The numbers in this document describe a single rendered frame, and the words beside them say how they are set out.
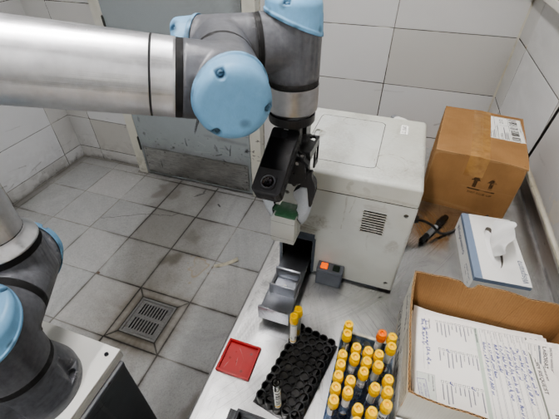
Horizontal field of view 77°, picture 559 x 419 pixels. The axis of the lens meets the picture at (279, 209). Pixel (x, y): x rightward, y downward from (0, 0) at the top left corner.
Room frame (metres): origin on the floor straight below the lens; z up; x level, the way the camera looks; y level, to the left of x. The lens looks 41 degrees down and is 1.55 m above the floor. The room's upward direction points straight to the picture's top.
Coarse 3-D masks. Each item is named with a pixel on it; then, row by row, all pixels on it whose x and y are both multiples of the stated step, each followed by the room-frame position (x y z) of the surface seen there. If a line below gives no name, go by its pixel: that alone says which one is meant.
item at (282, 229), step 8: (272, 216) 0.47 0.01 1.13; (296, 216) 0.47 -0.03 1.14; (272, 224) 0.47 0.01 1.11; (280, 224) 0.46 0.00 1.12; (288, 224) 0.46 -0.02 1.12; (296, 224) 0.47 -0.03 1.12; (272, 232) 0.47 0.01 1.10; (280, 232) 0.46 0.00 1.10; (288, 232) 0.46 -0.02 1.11; (296, 232) 0.47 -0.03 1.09; (280, 240) 0.46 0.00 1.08; (288, 240) 0.46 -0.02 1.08
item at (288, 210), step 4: (280, 204) 0.50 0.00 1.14; (284, 204) 0.50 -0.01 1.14; (288, 204) 0.50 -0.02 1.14; (292, 204) 0.50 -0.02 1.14; (276, 208) 0.48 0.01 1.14; (280, 208) 0.48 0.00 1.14; (284, 208) 0.48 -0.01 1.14; (288, 208) 0.48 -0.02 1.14; (292, 208) 0.48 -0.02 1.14; (276, 212) 0.47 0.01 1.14; (280, 212) 0.47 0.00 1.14; (284, 212) 0.47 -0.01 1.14; (288, 212) 0.47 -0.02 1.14; (292, 212) 0.47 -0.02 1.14; (296, 212) 0.47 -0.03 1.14; (280, 216) 0.46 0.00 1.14; (284, 216) 0.46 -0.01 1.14; (288, 216) 0.46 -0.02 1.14; (292, 216) 0.46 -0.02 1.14
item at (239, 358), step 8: (232, 344) 0.37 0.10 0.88; (240, 344) 0.37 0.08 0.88; (248, 344) 0.36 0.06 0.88; (224, 352) 0.34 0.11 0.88; (232, 352) 0.35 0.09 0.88; (240, 352) 0.35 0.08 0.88; (248, 352) 0.35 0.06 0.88; (256, 352) 0.35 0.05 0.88; (224, 360) 0.33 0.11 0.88; (232, 360) 0.33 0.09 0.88; (240, 360) 0.33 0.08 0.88; (248, 360) 0.33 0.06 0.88; (256, 360) 0.33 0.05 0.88; (216, 368) 0.31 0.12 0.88; (224, 368) 0.32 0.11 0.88; (232, 368) 0.32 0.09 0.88; (240, 368) 0.32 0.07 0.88; (248, 368) 0.32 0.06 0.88; (232, 376) 0.30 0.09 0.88; (240, 376) 0.30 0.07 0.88; (248, 376) 0.30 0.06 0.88
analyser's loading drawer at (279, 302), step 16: (288, 256) 0.57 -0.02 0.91; (304, 256) 0.57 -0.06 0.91; (288, 272) 0.50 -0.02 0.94; (304, 272) 0.52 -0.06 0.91; (272, 288) 0.47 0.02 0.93; (288, 288) 0.45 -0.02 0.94; (272, 304) 0.44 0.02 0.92; (288, 304) 0.44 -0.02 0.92; (272, 320) 0.41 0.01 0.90; (288, 320) 0.40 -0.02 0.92
